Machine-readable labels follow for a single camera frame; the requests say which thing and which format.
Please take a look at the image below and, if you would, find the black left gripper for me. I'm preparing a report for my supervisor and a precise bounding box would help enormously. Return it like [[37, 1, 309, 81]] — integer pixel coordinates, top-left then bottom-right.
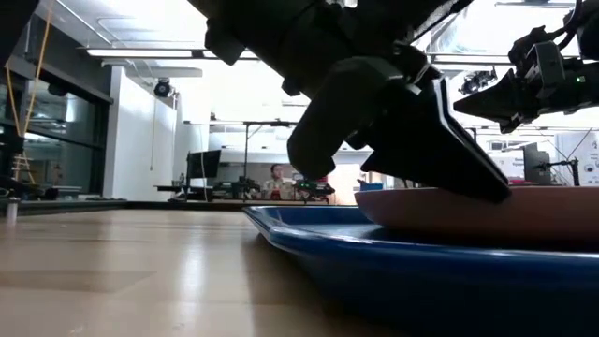
[[186, 0, 474, 182]]

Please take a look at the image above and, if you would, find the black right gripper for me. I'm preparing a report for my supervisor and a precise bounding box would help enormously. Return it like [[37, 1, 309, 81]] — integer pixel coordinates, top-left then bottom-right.
[[452, 25, 599, 135]]

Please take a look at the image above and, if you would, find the pink round plate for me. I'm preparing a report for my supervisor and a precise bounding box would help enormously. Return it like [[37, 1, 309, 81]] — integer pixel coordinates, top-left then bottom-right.
[[354, 185, 599, 245]]

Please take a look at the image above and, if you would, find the blue plastic tray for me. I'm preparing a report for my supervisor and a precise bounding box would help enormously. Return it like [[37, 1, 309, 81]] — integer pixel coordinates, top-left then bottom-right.
[[241, 204, 599, 337]]

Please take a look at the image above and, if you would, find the dark monitor on stand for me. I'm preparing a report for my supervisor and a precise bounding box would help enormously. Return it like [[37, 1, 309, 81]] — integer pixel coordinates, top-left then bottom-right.
[[522, 141, 553, 186]]

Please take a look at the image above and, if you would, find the person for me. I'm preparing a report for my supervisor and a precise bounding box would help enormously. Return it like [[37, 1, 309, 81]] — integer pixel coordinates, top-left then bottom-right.
[[262, 163, 295, 202]]

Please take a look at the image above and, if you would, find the blue background box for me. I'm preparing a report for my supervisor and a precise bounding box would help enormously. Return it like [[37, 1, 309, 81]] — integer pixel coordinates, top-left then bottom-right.
[[357, 179, 386, 193]]

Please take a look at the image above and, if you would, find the black computer monitor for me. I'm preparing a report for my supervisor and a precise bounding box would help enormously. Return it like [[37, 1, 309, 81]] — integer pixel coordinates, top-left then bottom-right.
[[185, 149, 223, 181]]

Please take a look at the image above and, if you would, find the dark background desk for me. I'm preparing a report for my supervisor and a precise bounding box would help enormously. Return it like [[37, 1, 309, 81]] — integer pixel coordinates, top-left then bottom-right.
[[153, 183, 217, 202]]

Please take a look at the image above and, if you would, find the long ceiling light bar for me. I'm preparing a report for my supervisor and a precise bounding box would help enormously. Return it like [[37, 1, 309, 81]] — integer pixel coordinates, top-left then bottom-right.
[[85, 47, 194, 59]]

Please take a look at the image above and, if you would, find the black ceiling camera cluster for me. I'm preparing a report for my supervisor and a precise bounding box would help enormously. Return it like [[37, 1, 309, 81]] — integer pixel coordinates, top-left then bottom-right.
[[458, 67, 499, 96]]

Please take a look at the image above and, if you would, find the white wall poster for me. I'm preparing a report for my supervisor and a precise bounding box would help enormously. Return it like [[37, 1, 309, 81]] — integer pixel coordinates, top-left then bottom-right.
[[553, 130, 599, 186]]

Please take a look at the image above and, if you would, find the small grey metal post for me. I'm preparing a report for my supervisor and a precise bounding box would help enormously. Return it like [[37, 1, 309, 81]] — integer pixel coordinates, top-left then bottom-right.
[[5, 196, 22, 224]]

